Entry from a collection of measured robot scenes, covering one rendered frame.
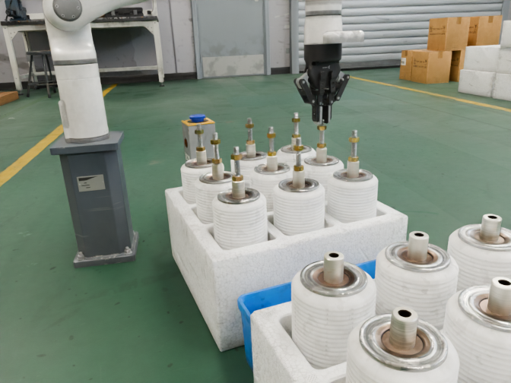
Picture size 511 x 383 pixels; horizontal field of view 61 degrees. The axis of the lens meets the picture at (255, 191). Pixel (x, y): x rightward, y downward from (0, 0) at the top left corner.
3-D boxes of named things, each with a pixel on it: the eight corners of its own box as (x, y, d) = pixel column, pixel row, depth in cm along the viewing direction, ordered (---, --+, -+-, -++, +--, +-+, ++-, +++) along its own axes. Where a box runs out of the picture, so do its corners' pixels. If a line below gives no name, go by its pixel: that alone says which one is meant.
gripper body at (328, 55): (327, 39, 91) (326, 85, 94) (294, 41, 87) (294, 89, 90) (352, 39, 85) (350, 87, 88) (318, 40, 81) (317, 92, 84)
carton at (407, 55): (423, 77, 481) (426, 49, 471) (436, 79, 458) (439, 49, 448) (398, 78, 477) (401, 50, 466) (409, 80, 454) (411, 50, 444)
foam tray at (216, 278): (220, 352, 75) (212, 261, 69) (172, 256, 109) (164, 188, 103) (401, 296, 88) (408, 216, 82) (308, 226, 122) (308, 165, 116)
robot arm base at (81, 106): (64, 144, 98) (49, 66, 92) (72, 136, 106) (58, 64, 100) (106, 141, 99) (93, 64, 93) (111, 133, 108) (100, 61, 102)
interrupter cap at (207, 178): (244, 180, 85) (243, 177, 84) (209, 188, 81) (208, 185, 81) (226, 171, 91) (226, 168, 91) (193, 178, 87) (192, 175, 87)
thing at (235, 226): (222, 304, 76) (214, 209, 70) (215, 276, 85) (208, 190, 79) (274, 295, 78) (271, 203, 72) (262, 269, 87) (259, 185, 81)
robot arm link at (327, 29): (329, 44, 78) (330, 7, 76) (293, 45, 87) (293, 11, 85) (366, 42, 82) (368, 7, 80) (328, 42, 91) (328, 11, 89)
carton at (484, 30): (498, 48, 424) (503, 14, 414) (475, 49, 421) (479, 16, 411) (479, 47, 452) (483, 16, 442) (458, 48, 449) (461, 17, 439)
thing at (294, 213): (299, 254, 92) (299, 174, 86) (334, 272, 85) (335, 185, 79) (265, 270, 87) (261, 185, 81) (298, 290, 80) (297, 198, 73)
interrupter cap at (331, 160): (325, 156, 99) (325, 153, 99) (346, 163, 93) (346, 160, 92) (296, 161, 96) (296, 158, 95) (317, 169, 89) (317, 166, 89)
